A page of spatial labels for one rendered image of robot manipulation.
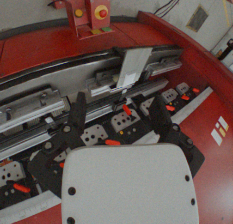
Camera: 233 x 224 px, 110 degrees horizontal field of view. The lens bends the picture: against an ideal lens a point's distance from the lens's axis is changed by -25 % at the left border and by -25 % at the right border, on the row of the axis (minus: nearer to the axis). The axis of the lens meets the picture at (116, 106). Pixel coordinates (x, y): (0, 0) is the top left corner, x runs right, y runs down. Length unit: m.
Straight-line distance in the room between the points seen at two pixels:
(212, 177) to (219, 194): 0.12
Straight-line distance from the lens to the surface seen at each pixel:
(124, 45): 0.88
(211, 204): 0.82
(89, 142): 0.50
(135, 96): 0.71
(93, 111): 0.87
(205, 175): 0.78
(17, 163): 0.58
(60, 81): 0.66
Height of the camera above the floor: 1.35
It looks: 21 degrees down
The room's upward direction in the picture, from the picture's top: 146 degrees clockwise
